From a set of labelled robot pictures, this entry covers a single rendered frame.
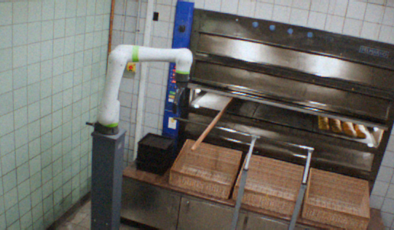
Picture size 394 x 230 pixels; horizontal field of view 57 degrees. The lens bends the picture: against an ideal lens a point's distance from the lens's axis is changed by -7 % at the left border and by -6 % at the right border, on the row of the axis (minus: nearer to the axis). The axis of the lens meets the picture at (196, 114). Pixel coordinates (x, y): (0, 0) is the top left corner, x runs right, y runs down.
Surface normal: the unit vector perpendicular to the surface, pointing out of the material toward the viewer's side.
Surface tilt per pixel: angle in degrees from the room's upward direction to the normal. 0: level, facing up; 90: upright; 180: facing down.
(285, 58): 70
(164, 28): 90
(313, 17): 90
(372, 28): 90
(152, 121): 90
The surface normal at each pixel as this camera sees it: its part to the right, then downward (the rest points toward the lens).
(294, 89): -0.22, -0.05
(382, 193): -0.29, 0.29
